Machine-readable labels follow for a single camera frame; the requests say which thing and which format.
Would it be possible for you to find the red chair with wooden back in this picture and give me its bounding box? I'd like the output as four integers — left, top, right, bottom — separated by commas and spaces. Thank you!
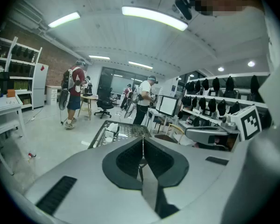
154, 123, 185, 145

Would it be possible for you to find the person's white shirt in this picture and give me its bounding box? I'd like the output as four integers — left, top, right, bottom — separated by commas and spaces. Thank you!
220, 0, 280, 224

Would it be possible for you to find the white black-framed tray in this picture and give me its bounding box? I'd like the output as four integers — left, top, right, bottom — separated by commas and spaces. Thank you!
155, 94, 180, 118

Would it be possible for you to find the white side table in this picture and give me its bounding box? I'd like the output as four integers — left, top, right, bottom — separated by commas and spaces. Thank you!
146, 108, 178, 135

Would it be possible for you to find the black office chair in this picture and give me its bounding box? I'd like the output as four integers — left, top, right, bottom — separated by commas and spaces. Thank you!
94, 75, 114, 119

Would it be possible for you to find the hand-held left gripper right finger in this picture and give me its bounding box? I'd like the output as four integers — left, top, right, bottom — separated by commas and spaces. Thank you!
144, 136, 206, 219

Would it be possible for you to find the white table with black lines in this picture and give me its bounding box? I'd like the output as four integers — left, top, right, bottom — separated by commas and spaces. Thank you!
0, 92, 26, 176

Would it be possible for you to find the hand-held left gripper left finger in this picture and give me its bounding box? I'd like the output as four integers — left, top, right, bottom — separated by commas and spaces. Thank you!
63, 136, 144, 191

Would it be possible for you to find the white drawer cabinet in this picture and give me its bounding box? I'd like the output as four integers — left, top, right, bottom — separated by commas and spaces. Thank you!
46, 85, 62, 105

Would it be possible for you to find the round wooden stool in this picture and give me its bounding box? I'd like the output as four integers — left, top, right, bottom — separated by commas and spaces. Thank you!
78, 95, 98, 120

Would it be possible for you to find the white fridge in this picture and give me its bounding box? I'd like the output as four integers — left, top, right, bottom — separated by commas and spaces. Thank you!
32, 63, 49, 109

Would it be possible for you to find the black head-mounted camera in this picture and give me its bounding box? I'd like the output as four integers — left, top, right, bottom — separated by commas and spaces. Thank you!
172, 0, 194, 21

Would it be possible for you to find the group of black bags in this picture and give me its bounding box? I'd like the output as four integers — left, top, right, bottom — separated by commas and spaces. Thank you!
181, 75, 266, 128

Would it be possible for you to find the black bag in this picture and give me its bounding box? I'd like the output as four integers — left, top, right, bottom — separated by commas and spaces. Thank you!
0, 71, 11, 95

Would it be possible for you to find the white shelving unit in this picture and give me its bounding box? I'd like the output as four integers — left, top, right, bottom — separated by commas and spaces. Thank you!
0, 36, 42, 111
177, 71, 271, 132

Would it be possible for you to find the metal mesh basket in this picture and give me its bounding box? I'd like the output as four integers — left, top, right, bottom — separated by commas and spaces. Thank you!
87, 119, 152, 149

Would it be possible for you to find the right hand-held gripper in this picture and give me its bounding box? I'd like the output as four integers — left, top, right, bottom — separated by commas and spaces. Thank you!
185, 105, 263, 152

